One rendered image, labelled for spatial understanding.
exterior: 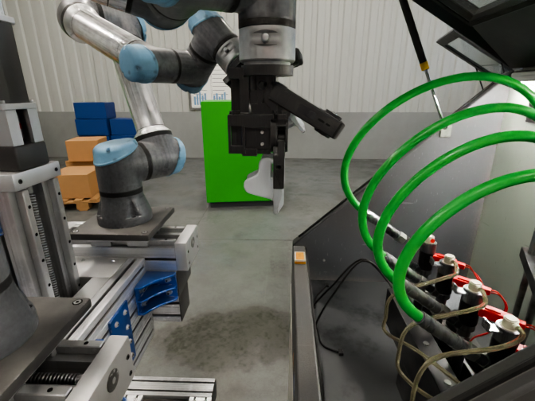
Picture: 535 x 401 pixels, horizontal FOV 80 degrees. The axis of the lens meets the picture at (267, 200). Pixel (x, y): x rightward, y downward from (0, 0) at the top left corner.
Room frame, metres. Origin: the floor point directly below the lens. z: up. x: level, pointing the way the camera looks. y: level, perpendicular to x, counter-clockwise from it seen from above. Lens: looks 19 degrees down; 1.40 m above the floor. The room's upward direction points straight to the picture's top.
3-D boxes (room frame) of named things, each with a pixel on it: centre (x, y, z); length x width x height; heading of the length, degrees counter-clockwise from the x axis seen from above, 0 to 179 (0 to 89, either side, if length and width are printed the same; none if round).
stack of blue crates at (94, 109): (6.47, 3.05, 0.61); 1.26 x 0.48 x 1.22; 88
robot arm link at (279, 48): (0.47, 0.00, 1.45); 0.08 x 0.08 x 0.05
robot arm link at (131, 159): (0.90, 0.42, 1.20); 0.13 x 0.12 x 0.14; 141
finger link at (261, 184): (0.45, 0.01, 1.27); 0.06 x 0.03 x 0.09; 86
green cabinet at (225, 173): (4.28, 0.34, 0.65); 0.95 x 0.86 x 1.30; 96
